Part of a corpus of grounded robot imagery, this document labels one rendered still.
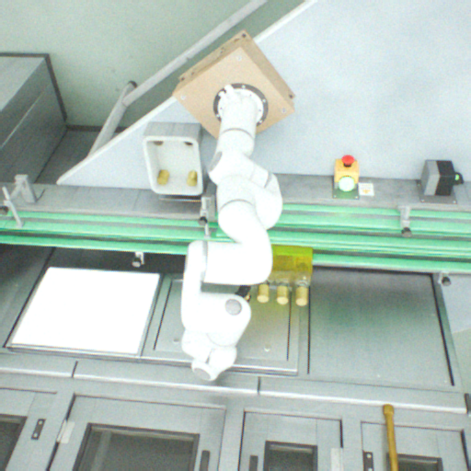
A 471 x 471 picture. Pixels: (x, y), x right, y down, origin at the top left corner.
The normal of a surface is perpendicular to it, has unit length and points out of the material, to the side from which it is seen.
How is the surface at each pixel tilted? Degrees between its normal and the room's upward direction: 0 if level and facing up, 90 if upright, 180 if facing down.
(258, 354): 90
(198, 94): 5
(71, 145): 90
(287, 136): 0
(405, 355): 90
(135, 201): 90
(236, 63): 5
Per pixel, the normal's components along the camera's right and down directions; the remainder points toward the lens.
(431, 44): -0.11, 0.69
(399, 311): -0.04, -0.72
